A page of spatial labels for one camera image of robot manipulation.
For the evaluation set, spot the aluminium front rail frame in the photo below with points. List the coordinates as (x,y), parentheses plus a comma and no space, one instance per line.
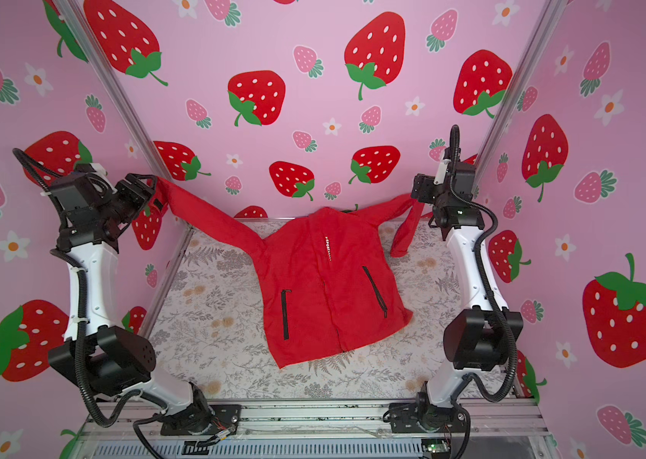
(334,428)

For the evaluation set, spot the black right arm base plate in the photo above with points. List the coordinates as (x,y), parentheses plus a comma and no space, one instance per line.
(418,418)

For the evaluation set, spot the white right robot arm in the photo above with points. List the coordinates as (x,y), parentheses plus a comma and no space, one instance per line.
(480,343)

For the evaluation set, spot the right aluminium corner post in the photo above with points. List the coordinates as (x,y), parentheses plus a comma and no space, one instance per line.
(502,105)

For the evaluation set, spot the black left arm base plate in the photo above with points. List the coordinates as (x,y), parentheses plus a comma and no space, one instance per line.
(224,417)

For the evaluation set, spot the left aluminium corner post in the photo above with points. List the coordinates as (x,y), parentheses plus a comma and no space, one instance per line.
(79,26)

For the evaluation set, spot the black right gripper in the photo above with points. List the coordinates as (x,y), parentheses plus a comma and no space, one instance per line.
(421,189)

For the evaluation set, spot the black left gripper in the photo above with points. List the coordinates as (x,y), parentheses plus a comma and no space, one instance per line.
(138,205)

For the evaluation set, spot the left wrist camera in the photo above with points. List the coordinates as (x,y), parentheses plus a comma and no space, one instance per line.
(92,168)

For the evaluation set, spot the red zip-up jacket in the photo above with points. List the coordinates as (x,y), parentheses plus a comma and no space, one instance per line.
(326,283)

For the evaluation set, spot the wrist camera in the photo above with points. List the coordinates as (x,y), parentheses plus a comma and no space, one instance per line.
(442,172)
(92,168)

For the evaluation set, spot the aluminium corner post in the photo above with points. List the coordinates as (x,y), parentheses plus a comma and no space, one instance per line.
(502,105)
(79,26)

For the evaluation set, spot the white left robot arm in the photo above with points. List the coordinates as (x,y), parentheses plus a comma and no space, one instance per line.
(107,363)

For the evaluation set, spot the floral grey table cloth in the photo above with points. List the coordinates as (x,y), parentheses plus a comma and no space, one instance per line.
(210,331)

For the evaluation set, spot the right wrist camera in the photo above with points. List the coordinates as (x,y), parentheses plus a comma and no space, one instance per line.
(442,172)

